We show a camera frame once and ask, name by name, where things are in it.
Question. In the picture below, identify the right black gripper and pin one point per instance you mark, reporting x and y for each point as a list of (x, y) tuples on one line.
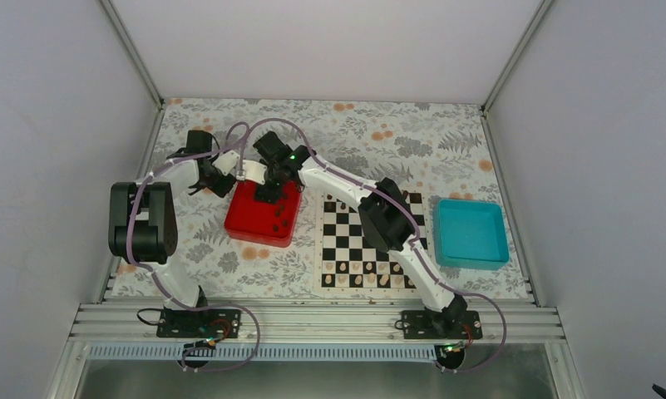
[(268, 195)]

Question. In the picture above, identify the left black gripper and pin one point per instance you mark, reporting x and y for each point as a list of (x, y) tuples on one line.
[(221, 190)]

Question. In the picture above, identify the red plastic tray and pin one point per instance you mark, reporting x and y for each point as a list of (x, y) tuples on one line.
[(258, 222)]

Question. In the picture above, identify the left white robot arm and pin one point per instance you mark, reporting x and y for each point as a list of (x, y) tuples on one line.
[(143, 228)]

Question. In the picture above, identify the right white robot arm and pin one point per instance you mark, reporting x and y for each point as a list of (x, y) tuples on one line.
[(386, 221)]

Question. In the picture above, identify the black white chessboard mat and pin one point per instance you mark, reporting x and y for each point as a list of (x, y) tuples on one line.
[(340, 239)]

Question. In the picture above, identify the floral patterned table mat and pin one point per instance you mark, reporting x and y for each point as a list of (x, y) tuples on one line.
[(438, 151)]

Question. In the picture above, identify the teal plastic tray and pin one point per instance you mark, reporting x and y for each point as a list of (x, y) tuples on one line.
[(469, 234)]

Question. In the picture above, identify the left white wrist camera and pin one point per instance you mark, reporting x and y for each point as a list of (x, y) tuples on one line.
[(226, 163)]

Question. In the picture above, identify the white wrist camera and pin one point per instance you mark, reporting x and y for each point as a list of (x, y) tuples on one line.
[(226, 163), (253, 171)]

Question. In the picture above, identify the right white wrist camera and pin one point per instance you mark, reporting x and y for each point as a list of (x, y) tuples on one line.
[(253, 171)]

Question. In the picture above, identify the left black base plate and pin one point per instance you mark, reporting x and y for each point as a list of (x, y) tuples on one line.
[(209, 324)]

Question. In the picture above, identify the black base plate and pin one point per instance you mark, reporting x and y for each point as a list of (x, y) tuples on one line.
[(209, 324), (415, 325)]

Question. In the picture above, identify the aluminium front rail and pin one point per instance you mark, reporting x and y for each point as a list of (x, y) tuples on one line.
[(316, 322)]

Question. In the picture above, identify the left aluminium corner post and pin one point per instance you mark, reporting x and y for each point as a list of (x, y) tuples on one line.
[(124, 37)]

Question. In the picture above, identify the aluminium corner post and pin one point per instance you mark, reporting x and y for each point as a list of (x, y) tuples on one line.
[(525, 40), (124, 37)]

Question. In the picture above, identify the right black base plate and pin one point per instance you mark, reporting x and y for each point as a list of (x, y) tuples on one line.
[(415, 325)]

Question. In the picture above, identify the right aluminium corner post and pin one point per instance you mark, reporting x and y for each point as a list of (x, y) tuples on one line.
[(525, 40)]

